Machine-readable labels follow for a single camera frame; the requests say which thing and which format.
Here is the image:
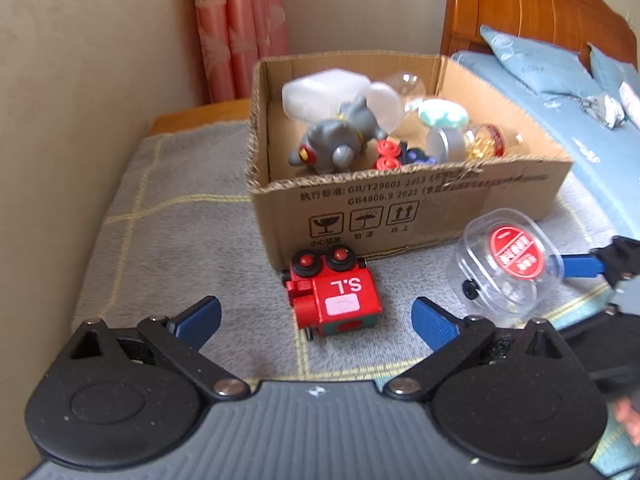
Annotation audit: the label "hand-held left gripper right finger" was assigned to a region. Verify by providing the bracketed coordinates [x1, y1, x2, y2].
[384, 296, 561, 401]

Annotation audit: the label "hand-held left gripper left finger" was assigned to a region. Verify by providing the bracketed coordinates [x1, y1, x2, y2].
[70, 295, 251, 402]

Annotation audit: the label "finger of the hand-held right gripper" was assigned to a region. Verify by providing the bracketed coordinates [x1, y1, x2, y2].
[462, 280, 623, 343]
[547, 247, 608, 281]

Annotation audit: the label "clear jar with red label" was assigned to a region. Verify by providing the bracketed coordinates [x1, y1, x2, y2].
[455, 207, 565, 318]

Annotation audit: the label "brown cardboard box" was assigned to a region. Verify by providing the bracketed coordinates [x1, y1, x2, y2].
[245, 55, 573, 273]

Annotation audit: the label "black toy train red wheels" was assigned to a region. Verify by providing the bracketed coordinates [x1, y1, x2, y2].
[374, 139, 438, 172]

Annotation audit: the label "capsule bottle with silver cap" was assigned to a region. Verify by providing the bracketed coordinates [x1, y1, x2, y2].
[426, 124, 523, 163]

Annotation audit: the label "grey animal toy figure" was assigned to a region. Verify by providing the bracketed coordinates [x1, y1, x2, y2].
[287, 94, 388, 176]

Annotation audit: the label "white plastic bottle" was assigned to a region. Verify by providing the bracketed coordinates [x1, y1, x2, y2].
[281, 70, 373, 121]

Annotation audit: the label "grey checked blanket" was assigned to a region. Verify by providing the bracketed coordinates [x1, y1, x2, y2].
[70, 120, 640, 391]

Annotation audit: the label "grey crumpled cloth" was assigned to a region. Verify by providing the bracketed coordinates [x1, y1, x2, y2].
[580, 92, 628, 130]

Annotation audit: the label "small blue pillow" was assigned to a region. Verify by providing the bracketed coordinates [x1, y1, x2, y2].
[587, 42, 640, 96]

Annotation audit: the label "wooden nightstand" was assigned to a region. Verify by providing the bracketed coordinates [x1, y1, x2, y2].
[147, 99, 253, 137]

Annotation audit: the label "mint green oval case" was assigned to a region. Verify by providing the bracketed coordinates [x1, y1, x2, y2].
[417, 99, 470, 130]

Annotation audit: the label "large blue floral pillow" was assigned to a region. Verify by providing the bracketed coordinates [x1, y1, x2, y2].
[479, 24, 608, 98]

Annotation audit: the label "clear plastic jar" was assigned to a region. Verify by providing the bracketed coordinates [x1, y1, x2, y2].
[367, 72, 428, 133]

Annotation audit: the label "wooden bed headboard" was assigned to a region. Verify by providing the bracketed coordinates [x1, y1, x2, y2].
[440, 0, 638, 68]

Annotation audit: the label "pink curtain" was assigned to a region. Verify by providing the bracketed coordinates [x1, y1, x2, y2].
[190, 0, 290, 103]

